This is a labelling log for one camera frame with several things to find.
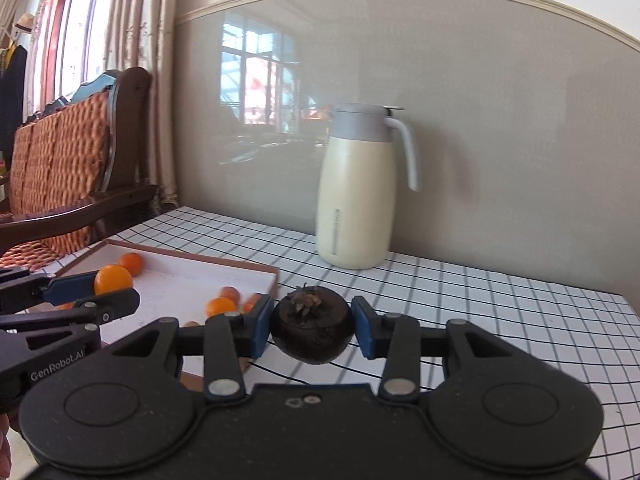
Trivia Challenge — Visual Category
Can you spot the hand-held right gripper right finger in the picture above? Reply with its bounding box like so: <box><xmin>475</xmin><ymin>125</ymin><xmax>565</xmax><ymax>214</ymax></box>
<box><xmin>351</xmin><ymin>296</ymin><xmax>508</xmax><ymax>403</ymax></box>

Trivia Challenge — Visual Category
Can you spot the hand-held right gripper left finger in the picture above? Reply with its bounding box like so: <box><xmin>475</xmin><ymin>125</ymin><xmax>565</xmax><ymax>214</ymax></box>
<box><xmin>107</xmin><ymin>295</ymin><xmax>275</xmax><ymax>403</ymax></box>

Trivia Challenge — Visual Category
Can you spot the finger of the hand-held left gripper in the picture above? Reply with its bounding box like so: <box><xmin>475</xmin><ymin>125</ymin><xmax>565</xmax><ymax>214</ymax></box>
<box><xmin>0</xmin><ymin>266</ymin><xmax>98</xmax><ymax>313</ymax></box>
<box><xmin>0</xmin><ymin>287</ymin><xmax>141</xmax><ymax>361</ymax></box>

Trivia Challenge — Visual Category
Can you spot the small orange tangerine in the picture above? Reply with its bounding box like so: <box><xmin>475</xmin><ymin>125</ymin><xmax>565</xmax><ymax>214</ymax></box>
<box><xmin>118</xmin><ymin>252</ymin><xmax>145</xmax><ymax>277</ymax></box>
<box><xmin>94</xmin><ymin>264</ymin><xmax>135</xmax><ymax>297</ymax></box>

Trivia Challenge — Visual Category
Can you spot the dark purple mangosteen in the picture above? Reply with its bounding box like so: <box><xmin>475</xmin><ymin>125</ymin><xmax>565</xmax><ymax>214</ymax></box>
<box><xmin>270</xmin><ymin>283</ymin><xmax>354</xmax><ymax>365</ymax></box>

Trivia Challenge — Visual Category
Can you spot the brown cardboard box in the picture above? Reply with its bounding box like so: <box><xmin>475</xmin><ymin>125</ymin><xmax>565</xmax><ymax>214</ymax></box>
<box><xmin>50</xmin><ymin>239</ymin><xmax>280</xmax><ymax>387</ymax></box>

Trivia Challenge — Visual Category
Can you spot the person's left hand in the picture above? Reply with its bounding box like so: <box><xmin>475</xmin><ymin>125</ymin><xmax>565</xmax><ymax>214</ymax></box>
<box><xmin>0</xmin><ymin>422</ymin><xmax>12</xmax><ymax>478</ymax></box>

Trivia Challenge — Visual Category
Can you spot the cream thermos jug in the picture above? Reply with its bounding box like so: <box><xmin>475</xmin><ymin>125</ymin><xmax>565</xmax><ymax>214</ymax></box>
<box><xmin>316</xmin><ymin>102</ymin><xmax>420</xmax><ymax>270</ymax></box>

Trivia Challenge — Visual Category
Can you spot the wooden sofa with orange cushion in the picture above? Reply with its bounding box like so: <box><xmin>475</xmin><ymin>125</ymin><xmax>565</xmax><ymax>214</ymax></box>
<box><xmin>0</xmin><ymin>66</ymin><xmax>160</xmax><ymax>268</ymax></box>

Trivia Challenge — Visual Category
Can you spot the white checkered tablecloth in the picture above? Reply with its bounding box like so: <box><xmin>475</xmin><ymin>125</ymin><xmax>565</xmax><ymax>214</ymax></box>
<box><xmin>50</xmin><ymin>205</ymin><xmax>640</xmax><ymax>480</ymax></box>

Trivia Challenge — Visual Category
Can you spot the blue object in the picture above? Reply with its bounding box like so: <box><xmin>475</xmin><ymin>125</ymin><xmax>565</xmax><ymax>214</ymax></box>
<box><xmin>67</xmin><ymin>71</ymin><xmax>121</xmax><ymax>103</ymax></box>

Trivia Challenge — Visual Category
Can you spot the dark hanging garment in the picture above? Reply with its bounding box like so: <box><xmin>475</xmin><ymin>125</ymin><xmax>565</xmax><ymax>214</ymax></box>
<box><xmin>0</xmin><ymin>42</ymin><xmax>28</xmax><ymax>161</ymax></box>

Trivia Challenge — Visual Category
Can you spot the window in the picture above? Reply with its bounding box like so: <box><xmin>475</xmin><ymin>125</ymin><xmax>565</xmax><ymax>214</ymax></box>
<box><xmin>30</xmin><ymin>0</ymin><xmax>108</xmax><ymax>111</ymax></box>

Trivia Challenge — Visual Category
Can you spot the beige curtain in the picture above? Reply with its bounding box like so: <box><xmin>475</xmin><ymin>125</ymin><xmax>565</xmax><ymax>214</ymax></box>
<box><xmin>102</xmin><ymin>0</ymin><xmax>183</xmax><ymax>211</ymax></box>

